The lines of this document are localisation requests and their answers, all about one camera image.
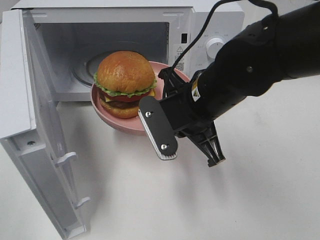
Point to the white microwave oven body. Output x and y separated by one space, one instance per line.
158 29

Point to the glass microwave turntable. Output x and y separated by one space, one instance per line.
85 64

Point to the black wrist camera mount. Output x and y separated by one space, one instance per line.
158 128

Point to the white microwave door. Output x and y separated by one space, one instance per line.
31 132

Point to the upper white power knob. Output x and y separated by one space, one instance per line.
213 45

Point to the pink round plate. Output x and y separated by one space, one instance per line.
131 125

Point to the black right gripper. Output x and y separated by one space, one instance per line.
185 121

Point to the burger with lettuce and cheese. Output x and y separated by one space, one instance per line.
123 78

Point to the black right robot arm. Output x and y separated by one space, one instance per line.
276 48

